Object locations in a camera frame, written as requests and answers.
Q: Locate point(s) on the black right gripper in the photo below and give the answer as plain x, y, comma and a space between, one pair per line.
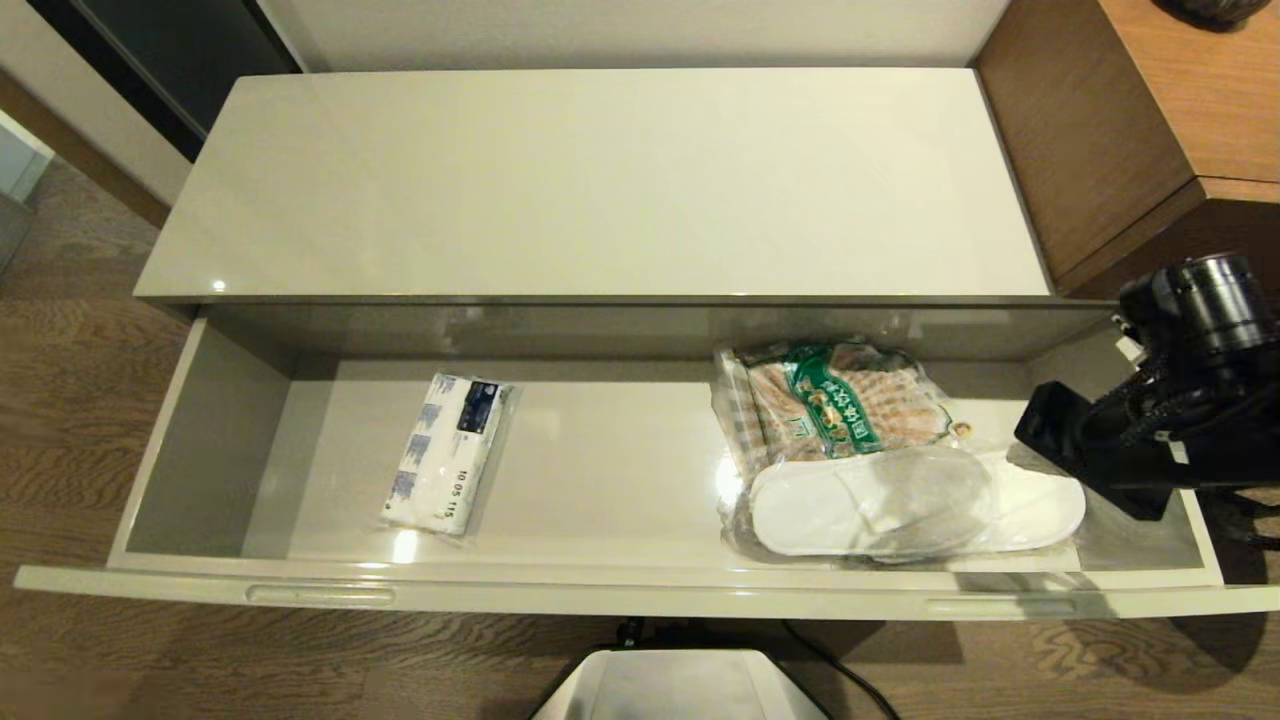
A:
1075, 450

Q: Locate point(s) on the green brown snack bag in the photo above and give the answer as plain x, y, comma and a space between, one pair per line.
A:
830, 400

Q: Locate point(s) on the glossy white cabinet drawer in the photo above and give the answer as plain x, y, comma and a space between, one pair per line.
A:
600, 480

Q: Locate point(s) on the silver and black robot base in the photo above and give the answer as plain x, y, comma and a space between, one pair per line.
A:
680, 690

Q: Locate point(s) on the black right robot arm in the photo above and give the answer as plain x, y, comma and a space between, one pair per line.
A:
1220, 440

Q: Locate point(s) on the brown wooden side cabinet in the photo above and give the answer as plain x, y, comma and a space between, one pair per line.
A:
1100, 120

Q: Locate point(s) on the dark round vase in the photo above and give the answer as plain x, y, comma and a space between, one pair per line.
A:
1210, 8

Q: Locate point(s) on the glossy white low cabinet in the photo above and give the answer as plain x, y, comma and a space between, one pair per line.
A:
600, 180

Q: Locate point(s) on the white blue tissue pack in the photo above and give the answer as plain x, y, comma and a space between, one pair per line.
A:
445, 455

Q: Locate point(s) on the dark glass door panel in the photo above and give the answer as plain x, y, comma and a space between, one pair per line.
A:
170, 60

